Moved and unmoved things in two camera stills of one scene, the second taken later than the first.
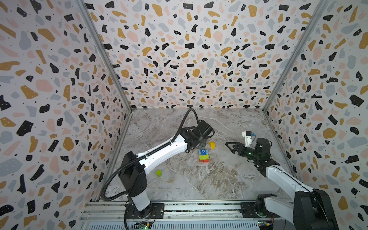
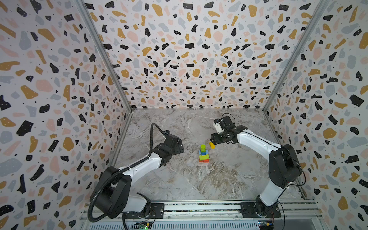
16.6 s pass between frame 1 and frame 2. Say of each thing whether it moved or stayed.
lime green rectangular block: stayed
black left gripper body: moved
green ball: moved
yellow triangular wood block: stayed
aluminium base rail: stayed
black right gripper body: moved
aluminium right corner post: stayed
